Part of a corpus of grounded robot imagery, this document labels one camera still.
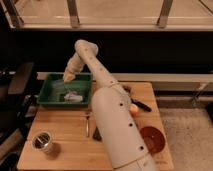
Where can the green plastic tray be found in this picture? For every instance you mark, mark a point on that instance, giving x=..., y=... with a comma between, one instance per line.
x=54, y=89

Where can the dark chair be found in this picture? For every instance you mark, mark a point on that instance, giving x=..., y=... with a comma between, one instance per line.
x=15, y=99

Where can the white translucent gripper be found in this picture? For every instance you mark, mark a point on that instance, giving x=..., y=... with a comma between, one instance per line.
x=69, y=70

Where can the blue yellow sponge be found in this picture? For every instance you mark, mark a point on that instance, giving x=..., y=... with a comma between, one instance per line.
x=68, y=77

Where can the black rectangular block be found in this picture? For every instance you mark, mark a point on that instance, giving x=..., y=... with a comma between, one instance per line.
x=96, y=135

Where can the white crumpled residue in tray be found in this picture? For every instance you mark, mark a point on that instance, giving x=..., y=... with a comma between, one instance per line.
x=73, y=96

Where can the metal fork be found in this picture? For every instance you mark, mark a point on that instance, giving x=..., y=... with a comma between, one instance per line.
x=87, y=116

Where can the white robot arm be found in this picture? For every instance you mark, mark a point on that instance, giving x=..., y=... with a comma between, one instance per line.
x=110, y=105

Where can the red bowl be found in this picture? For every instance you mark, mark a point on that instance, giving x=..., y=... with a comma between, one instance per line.
x=154, y=139

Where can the orange fruit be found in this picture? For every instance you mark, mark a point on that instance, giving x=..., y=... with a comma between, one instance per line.
x=134, y=110

